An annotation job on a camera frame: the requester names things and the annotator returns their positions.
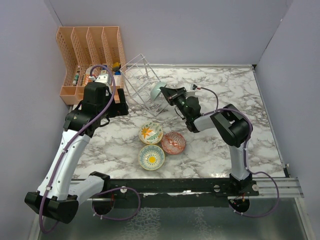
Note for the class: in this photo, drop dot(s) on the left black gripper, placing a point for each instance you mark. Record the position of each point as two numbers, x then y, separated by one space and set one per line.
120 108

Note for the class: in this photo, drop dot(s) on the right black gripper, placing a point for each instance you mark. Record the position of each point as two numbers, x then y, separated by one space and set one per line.
170 93

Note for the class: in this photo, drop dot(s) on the teal grid pattern bowl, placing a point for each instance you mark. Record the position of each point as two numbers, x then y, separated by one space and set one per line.
155 89

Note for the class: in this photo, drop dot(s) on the orange flower leaf bowl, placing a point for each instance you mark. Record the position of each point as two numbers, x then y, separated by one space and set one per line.
150 133

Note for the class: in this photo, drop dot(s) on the yellow sun blue bowl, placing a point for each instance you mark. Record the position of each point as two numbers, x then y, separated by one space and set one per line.
151 157

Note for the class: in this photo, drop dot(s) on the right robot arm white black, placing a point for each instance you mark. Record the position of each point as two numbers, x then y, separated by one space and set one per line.
233 126

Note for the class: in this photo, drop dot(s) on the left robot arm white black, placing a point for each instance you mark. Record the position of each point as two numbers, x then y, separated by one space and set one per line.
55 198

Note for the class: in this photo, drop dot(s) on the small items in organizer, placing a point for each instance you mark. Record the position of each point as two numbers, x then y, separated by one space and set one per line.
105 72

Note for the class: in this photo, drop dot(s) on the peach plastic file organizer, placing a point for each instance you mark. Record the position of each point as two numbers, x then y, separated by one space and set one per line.
82 47

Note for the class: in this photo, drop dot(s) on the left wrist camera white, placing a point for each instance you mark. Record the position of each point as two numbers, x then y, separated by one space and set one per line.
104 78

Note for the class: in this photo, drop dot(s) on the white wire dish rack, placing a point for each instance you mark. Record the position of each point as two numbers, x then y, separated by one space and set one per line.
138 79

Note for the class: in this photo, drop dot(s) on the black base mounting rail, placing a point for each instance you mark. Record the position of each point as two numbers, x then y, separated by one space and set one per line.
176 192

